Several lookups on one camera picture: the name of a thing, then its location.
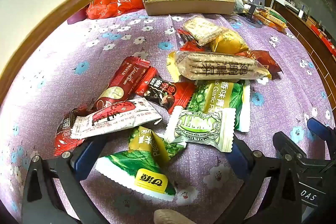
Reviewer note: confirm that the white crumpled tissue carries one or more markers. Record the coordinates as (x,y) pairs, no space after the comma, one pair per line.
(241,2)

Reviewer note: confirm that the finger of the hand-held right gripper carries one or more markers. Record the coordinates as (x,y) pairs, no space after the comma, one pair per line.
(288,146)
(319,128)

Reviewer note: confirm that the purple floral tablecloth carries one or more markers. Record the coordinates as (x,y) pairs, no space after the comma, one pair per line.
(65,61)

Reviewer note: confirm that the long red wafer packet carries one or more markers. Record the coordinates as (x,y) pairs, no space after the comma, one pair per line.
(120,82)

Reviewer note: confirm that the green triangular pea packet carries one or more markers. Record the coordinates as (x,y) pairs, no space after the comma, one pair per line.
(136,161)

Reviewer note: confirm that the green pea packet white ends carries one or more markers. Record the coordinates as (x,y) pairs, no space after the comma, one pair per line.
(215,95)

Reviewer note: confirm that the dark red foil packet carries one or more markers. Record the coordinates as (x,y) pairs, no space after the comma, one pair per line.
(265,60)

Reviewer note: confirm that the dark red candy packet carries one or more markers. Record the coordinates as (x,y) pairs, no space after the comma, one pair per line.
(64,132)

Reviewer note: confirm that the white red snack packet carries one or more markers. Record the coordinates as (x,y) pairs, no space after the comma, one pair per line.
(118,117)

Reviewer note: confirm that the purple rolled mat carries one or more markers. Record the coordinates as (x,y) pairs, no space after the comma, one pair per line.
(76,18)

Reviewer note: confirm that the pile of orange snack packets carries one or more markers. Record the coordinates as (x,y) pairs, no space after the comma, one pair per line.
(271,18)

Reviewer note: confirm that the small red snack packet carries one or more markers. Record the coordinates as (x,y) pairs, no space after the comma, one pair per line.
(191,47)
(187,36)

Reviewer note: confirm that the square cracker packet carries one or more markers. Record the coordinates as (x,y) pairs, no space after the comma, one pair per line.
(203,29)

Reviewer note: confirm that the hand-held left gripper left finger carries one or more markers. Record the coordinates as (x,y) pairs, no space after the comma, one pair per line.
(85,158)

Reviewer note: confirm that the yellow snack packet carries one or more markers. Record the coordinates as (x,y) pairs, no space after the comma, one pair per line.
(231,43)

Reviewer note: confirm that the red black candy packet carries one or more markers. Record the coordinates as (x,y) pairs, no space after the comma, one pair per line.
(168,94)

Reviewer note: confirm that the clear long cracker packet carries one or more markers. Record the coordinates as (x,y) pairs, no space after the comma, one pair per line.
(218,65)

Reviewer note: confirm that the person's left hand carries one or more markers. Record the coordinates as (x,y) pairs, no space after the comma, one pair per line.
(170,217)

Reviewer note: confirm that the white green candy packet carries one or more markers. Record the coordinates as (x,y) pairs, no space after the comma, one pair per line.
(200,125)

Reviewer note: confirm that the wooden cabinet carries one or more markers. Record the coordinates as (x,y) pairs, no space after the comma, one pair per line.
(309,16)

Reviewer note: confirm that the small red candy packet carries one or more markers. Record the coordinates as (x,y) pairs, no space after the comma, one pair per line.
(145,81)

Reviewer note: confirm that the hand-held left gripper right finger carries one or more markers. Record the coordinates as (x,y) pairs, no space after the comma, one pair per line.
(237,158)

